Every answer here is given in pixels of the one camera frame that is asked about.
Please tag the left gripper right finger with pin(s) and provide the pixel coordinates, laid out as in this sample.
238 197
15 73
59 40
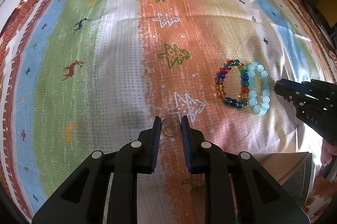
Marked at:
204 157

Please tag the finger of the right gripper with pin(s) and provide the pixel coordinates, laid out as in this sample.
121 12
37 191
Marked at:
287 94
294 85

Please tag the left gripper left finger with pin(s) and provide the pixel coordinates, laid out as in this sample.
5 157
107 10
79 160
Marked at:
136 157

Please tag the beige jewelry box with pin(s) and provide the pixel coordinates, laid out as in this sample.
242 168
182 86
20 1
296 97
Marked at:
294 172

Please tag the person's right hand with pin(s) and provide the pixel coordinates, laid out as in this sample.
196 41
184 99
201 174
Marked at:
328 151

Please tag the striped colourful bed blanket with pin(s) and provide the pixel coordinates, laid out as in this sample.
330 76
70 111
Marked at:
131 55

